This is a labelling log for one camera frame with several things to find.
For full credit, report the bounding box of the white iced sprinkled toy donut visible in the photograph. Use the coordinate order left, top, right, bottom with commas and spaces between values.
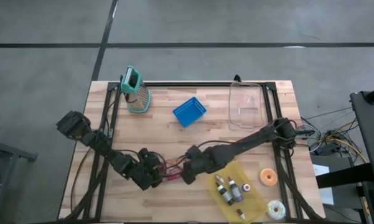
266, 200, 287, 221

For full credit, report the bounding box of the clear plastic container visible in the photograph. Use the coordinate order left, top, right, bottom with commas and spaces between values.
228, 81, 265, 131

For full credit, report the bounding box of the cable bundle beside table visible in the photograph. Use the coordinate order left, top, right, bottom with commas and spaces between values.
298, 107, 368, 164

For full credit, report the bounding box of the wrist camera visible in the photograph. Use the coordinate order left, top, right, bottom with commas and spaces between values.
185, 144, 203, 160
138, 147, 161, 170

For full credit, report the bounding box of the white paper sheet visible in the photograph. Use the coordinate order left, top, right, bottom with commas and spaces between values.
312, 164, 334, 206

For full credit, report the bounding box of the red plastic-wrapped food packet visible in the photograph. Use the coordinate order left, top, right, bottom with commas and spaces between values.
161, 157, 184, 183

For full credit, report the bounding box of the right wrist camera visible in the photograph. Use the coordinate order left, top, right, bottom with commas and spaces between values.
185, 144, 203, 160

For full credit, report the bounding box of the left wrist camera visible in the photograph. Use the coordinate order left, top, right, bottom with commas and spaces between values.
138, 147, 161, 170

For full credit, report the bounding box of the teal handled metal box grater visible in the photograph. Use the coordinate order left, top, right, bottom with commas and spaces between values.
120, 65, 152, 114

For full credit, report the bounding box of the black aluminium rig frame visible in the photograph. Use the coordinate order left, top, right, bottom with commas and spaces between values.
63, 81, 326, 222

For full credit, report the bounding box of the blue plastic slotted basket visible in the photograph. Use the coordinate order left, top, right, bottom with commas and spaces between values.
172, 96, 207, 128

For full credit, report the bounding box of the yellow translucent plastic bin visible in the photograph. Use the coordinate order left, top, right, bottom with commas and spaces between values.
206, 161, 268, 224

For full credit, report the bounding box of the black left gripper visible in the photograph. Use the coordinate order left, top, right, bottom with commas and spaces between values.
129, 161, 172, 191

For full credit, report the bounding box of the black food colouring bottle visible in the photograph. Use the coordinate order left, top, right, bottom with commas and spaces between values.
215, 182, 236, 207

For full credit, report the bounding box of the purple food colouring bottle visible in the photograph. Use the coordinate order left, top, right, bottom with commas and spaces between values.
227, 176, 245, 203

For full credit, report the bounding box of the orange iced toy donut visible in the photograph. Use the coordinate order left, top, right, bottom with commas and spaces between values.
259, 167, 279, 187

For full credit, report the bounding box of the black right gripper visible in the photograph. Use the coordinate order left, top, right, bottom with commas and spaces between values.
182, 148, 228, 185

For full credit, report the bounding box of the grey cart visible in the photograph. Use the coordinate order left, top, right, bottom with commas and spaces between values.
350, 83, 374, 187

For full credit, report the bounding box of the grey metal table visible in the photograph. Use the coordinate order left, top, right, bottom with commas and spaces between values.
0, 136, 38, 215

